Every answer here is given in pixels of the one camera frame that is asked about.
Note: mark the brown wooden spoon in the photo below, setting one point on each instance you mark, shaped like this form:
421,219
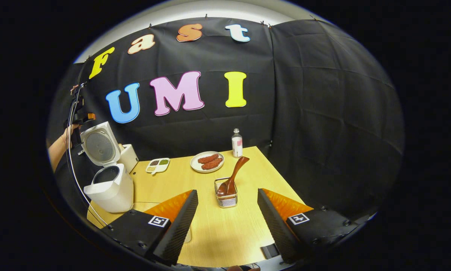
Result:
236,171

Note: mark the white rice cooker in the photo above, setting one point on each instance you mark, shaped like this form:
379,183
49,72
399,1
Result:
110,192

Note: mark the white divided grain dish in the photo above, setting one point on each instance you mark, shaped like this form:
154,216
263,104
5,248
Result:
158,165

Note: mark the white toaster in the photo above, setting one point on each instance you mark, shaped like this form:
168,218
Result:
129,160

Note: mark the white round plate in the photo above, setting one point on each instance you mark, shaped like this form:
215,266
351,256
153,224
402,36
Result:
194,165

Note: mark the red-brown sausage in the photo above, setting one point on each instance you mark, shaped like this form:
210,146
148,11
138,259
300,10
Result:
212,164
208,158

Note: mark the copper cloth clip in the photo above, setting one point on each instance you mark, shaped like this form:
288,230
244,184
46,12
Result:
74,87

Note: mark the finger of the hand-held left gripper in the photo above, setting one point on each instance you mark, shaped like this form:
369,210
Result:
91,116

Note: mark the small clear bottle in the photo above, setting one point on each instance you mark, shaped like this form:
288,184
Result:
237,145

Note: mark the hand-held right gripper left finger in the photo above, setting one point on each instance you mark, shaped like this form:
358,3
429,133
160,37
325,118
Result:
180,226

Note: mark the black backdrop cloth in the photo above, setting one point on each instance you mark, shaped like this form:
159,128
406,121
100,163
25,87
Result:
323,113

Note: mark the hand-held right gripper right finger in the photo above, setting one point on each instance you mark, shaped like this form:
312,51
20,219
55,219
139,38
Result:
274,226

